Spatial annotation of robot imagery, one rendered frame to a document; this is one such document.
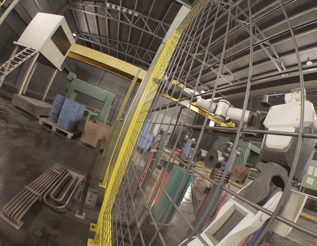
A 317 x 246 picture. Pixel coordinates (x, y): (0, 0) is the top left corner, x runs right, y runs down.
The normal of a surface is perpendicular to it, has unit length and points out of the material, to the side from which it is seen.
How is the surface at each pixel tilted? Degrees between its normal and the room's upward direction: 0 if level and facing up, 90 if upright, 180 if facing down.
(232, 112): 88
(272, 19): 173
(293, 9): 173
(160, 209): 90
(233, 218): 73
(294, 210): 90
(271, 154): 119
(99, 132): 90
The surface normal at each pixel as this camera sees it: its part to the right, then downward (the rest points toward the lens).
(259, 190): -0.78, -0.61
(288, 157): -0.69, -0.15
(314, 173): -0.89, -0.37
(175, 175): 0.29, 0.02
